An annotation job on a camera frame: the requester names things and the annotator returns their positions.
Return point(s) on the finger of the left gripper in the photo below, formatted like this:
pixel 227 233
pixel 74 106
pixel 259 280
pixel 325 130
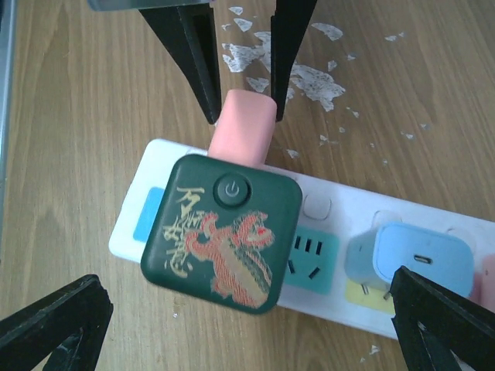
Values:
pixel 288 27
pixel 188 33

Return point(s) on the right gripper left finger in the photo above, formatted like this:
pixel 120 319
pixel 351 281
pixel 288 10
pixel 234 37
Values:
pixel 66 328

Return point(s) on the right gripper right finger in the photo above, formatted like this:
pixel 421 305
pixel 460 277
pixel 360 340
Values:
pixel 436 326

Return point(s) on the small pink plug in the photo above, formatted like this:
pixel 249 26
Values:
pixel 244 128

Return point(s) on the white power strip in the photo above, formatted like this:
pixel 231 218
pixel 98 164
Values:
pixel 332 213

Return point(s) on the large pink adapter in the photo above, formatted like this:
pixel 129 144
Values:
pixel 487 283

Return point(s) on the light blue usb charger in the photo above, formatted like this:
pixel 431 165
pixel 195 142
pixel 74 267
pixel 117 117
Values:
pixel 373 257

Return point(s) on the dark green square adapter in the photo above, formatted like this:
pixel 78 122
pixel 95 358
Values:
pixel 223 233

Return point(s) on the aluminium front rail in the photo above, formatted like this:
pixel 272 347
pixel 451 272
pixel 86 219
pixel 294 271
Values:
pixel 7 52

